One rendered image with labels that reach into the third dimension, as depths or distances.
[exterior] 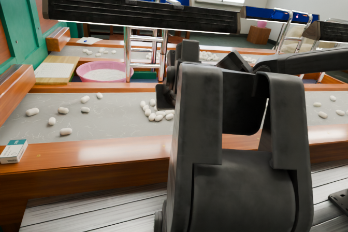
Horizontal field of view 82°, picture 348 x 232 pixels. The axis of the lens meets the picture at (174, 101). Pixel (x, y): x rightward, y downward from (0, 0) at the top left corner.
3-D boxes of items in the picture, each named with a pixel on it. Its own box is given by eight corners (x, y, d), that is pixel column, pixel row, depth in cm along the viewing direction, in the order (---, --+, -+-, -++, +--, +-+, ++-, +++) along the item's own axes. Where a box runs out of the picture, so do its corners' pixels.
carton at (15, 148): (18, 162, 47) (16, 156, 46) (1, 163, 46) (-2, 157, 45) (28, 145, 52) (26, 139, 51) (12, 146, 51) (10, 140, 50)
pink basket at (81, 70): (143, 87, 108) (144, 71, 104) (103, 105, 88) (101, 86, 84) (109, 72, 120) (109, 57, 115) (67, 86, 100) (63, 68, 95)
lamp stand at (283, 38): (289, 80, 146) (317, 13, 124) (265, 80, 140) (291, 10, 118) (272, 70, 161) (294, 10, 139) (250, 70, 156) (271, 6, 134)
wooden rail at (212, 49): (278, 73, 189) (286, 53, 180) (65, 68, 142) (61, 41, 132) (270, 68, 199) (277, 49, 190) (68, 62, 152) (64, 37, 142)
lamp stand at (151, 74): (156, 78, 120) (162, -5, 98) (121, 78, 115) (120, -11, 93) (151, 67, 136) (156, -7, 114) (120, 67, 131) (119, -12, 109)
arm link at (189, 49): (167, 51, 50) (171, 22, 38) (201, 54, 50) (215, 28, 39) (163, 96, 47) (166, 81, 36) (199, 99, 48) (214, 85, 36)
